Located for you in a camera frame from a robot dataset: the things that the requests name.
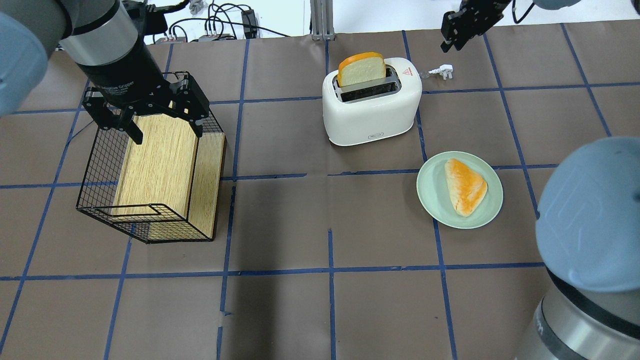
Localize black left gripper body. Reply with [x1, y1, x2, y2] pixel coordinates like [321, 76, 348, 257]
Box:
[82, 71, 211, 130]

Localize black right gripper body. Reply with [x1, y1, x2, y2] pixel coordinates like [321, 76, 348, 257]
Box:
[441, 0, 510, 46]

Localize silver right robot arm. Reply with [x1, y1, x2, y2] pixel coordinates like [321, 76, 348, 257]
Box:
[423, 19, 639, 360]

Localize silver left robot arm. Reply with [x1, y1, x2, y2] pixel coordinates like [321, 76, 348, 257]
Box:
[0, 0, 214, 145]

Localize bread slice in toaster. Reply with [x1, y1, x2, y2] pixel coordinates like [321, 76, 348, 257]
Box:
[337, 51, 386, 87]

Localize white toaster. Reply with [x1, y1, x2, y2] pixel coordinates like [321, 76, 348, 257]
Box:
[322, 57, 422, 147]

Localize triangular bread on plate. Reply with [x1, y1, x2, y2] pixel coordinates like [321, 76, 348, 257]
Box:
[445, 158, 489, 218]

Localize light green plate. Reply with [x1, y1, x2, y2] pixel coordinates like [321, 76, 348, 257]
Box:
[416, 151, 504, 229]

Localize white toaster plug cable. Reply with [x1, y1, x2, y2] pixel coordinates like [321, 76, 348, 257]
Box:
[419, 64, 455, 81]

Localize black wire basket wooden shelf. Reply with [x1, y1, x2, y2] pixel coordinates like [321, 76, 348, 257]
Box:
[76, 109, 226, 244]

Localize aluminium frame post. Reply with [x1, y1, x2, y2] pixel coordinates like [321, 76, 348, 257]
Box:
[310, 0, 336, 41]

